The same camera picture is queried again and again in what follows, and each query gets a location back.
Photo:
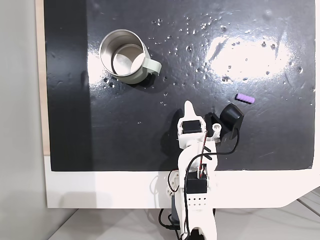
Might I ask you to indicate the purple ribbed pen grip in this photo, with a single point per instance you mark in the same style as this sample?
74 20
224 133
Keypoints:
245 98

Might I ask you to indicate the black table mat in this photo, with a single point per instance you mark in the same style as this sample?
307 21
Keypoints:
125 137

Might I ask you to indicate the light wooden board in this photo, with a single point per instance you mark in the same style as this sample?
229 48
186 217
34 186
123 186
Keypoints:
40 75

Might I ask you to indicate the black camera box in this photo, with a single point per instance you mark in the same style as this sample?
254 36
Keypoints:
231 117

